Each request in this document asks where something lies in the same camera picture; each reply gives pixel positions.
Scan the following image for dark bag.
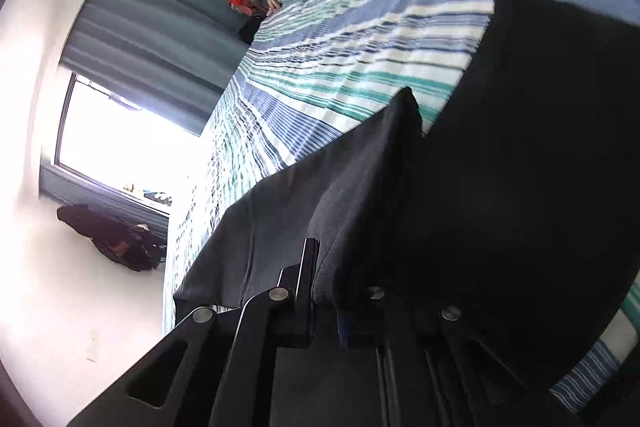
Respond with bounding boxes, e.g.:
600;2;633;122
56;203;168;273

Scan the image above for black pants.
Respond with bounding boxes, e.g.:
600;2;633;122
172;0;640;390

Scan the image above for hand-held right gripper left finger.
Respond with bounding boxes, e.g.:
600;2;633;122
67;238;321;427

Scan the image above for striped bed sheet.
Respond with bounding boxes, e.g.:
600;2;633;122
161;0;640;413

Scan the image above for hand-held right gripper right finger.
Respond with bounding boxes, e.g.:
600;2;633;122
336;286;583;427

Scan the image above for window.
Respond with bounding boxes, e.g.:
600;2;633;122
54;72;201;202

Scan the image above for blue-grey curtain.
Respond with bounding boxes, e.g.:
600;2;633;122
59;0;251;138

